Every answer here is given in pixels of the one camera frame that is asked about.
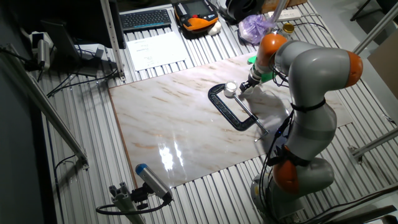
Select brown cardboard panel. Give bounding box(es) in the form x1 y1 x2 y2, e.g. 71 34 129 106
367 37 398 101

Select black metal C-clamp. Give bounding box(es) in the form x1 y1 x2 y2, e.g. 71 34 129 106
208 83 270 142

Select black keyboard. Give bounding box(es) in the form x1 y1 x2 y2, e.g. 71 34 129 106
119 9 172 33

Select black camera cable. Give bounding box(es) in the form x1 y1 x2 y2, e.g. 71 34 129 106
95 198 172 217

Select black round spool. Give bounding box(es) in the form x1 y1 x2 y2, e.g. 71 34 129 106
217 0 266 24

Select orange and black teach pendant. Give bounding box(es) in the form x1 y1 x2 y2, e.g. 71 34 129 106
173 0 220 32

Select white power strip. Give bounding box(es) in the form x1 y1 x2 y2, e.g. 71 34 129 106
267 8 302 23

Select marble pattern board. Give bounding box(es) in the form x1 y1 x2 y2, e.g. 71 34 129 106
108 52 354 189

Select short aluminium profile stand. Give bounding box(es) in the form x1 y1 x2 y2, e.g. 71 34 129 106
108 182 146 224

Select long diagonal aluminium beam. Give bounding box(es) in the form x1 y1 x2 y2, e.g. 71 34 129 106
0 43 90 170

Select silver camera on bracket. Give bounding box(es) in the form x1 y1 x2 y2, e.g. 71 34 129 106
29 30 52 71

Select black monitor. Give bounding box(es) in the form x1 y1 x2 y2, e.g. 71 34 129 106
9 0 127 50

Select tall aluminium post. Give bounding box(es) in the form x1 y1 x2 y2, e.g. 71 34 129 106
353 2 398 56

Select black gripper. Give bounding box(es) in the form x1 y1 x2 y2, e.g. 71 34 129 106
238 74 261 93

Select black tablet stand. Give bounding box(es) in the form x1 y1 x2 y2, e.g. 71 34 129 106
40 20 82 63

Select small white plastic jar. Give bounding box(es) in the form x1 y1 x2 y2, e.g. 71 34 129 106
223 80 239 99

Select low aluminium beam with bracket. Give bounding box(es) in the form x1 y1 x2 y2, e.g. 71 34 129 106
347 127 398 165

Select black table cables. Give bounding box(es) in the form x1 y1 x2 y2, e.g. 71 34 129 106
46 67 119 98

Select printed white paper sheet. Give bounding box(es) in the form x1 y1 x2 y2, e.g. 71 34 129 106
126 30 189 72

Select purple plastic bag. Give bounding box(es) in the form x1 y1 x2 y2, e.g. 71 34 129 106
238 14 276 46

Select upright aluminium profile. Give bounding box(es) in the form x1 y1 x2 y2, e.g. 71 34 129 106
99 0 127 83

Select aluminium post by power strip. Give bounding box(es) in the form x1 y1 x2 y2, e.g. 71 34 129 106
267 0 290 34

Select brown cardboard box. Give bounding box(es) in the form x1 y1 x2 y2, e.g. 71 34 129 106
261 0 307 14

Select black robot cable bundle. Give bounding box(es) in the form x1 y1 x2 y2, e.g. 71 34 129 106
259 62 296 224

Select silver camera with blue cap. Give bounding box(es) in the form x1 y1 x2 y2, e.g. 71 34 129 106
135 163 174 202

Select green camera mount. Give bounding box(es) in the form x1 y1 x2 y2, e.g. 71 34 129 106
247 55 277 83

